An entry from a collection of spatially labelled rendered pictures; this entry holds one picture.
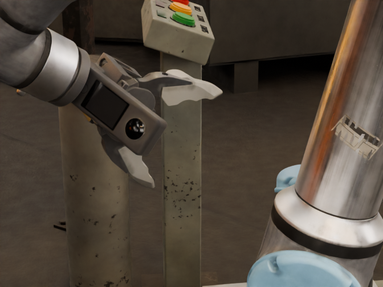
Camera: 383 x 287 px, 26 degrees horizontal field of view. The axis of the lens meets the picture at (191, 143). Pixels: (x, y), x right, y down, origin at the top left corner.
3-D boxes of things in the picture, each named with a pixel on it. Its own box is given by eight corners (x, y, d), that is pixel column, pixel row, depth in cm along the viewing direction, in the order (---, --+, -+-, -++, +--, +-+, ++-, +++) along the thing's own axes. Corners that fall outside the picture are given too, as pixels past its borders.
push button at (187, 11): (168, 14, 145) (171, 4, 144) (167, 8, 148) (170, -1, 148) (190, 21, 145) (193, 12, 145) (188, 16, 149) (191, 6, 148)
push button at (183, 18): (170, 24, 138) (174, 15, 137) (169, 19, 141) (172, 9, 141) (193, 32, 138) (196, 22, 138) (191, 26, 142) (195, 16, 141)
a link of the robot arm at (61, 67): (60, 43, 87) (18, 105, 89) (93, 61, 90) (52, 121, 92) (38, 15, 93) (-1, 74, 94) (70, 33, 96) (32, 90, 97)
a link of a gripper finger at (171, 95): (206, 55, 106) (139, 66, 102) (228, 76, 101) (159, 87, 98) (204, 77, 107) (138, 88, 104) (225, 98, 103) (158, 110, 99)
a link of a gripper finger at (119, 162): (145, 155, 104) (126, 101, 99) (150, 162, 103) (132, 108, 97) (111, 172, 103) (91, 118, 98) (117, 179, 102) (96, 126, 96)
